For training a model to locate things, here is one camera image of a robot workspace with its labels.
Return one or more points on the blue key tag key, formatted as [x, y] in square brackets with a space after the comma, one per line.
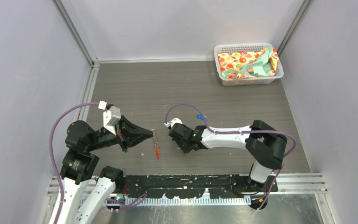
[201, 117]

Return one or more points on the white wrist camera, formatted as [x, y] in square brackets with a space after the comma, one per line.
[111, 116]
[171, 123]

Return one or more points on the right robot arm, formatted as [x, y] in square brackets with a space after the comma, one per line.
[264, 143]

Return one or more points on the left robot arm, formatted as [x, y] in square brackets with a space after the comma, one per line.
[79, 163]

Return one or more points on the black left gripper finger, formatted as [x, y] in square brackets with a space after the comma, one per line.
[134, 139]
[130, 128]

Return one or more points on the colourful patterned cloth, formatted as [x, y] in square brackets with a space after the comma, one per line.
[248, 64]

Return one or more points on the red key tag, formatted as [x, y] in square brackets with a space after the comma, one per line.
[157, 152]

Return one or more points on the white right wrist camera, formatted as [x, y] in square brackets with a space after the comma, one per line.
[171, 123]

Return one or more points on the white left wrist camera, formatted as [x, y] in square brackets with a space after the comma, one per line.
[111, 116]

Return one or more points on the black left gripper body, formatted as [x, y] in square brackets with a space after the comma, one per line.
[121, 133]

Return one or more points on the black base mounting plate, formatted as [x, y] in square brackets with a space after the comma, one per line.
[193, 186]

